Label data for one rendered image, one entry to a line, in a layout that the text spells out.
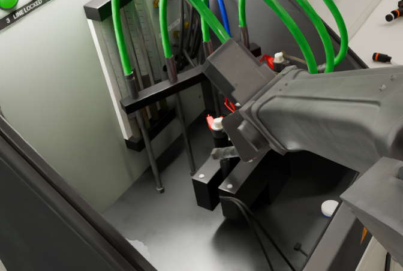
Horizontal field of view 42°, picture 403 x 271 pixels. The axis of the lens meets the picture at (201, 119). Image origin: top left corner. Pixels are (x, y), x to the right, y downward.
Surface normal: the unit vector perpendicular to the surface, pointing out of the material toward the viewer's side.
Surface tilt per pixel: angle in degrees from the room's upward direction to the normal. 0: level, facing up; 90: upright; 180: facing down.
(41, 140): 90
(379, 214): 43
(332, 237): 0
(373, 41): 0
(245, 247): 0
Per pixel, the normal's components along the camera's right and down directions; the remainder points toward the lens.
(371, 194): -0.67, -0.74
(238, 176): -0.15, -0.78
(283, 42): -0.55, 0.57
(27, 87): 0.82, 0.24
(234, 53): -0.10, -0.13
